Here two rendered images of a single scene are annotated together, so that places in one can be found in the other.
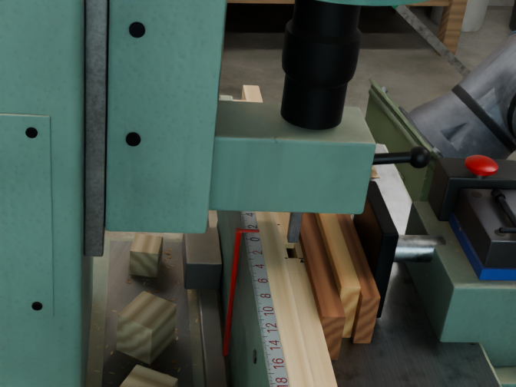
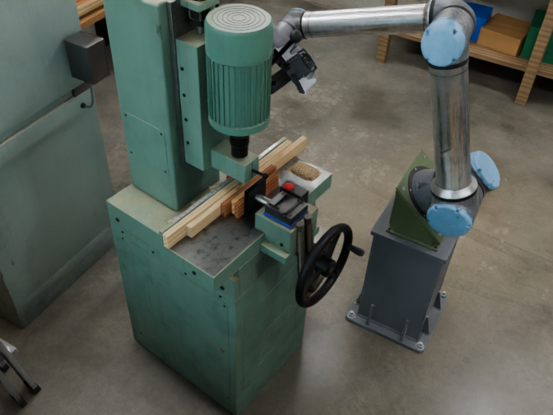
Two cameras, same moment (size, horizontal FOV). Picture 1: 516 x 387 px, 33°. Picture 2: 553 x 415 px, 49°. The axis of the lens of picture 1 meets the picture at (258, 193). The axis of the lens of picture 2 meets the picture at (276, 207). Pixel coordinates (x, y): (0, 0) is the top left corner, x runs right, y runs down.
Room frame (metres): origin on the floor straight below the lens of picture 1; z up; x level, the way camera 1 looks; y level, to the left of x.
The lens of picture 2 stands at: (-0.27, -1.15, 2.19)
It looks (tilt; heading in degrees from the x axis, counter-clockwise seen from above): 43 degrees down; 45
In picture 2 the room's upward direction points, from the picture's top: 3 degrees clockwise
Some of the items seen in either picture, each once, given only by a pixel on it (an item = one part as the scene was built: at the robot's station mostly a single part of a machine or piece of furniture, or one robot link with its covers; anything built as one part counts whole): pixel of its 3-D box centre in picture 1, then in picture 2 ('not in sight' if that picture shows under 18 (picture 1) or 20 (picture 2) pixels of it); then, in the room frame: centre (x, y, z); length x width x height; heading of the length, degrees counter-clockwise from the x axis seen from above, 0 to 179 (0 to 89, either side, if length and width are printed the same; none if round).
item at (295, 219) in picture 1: (296, 216); not in sight; (0.66, -0.04, 0.97); 0.01 x 0.01 x 0.05; 10
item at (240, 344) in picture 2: not in sight; (216, 288); (0.64, 0.08, 0.36); 0.58 x 0.45 x 0.71; 100
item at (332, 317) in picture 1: (305, 249); (249, 189); (0.69, -0.05, 0.92); 0.26 x 0.02 x 0.05; 10
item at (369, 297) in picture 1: (343, 249); (257, 194); (0.69, -0.09, 0.93); 0.21 x 0.02 x 0.05; 10
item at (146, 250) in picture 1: (146, 255); not in sight; (0.80, 0.11, 0.82); 0.04 x 0.03 x 0.03; 0
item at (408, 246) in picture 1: (402, 248); (262, 199); (0.67, -0.14, 0.95); 0.09 x 0.07 x 0.09; 10
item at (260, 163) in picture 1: (280, 163); (234, 162); (0.66, -0.02, 1.03); 0.14 x 0.07 x 0.09; 100
